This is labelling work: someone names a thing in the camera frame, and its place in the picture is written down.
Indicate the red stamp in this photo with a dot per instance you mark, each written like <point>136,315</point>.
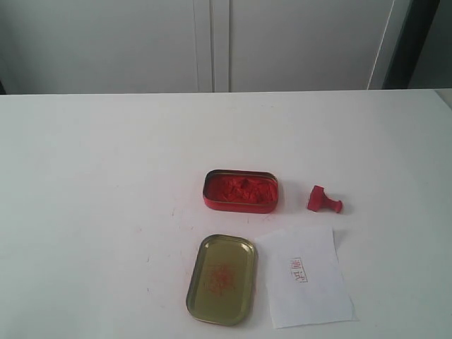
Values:
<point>318,200</point>

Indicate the red ink tin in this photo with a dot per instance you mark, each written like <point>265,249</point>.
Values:
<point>240,191</point>

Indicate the gold tin lid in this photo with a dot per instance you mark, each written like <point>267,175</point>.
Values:
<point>222,283</point>

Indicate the white paper sheet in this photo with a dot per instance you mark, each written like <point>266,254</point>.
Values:
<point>303,278</point>

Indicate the white cabinet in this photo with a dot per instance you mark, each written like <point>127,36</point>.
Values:
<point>196,46</point>

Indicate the dark door frame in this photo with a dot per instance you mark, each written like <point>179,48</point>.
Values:
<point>414,32</point>

